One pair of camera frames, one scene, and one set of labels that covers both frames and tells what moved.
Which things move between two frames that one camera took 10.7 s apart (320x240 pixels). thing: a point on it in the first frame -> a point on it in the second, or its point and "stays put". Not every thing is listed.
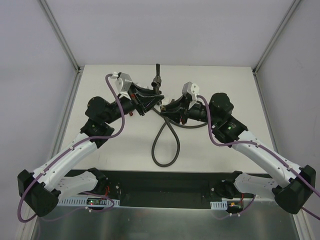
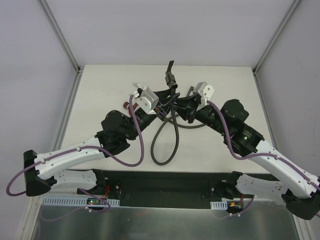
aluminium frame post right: x=279 y=30 stays put
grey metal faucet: x=157 y=82 -> x=170 y=78
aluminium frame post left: x=60 y=37 stays put
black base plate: x=179 y=190 stays put
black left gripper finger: x=138 y=92 -> x=163 y=94
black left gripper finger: x=147 y=102 -> x=161 y=109
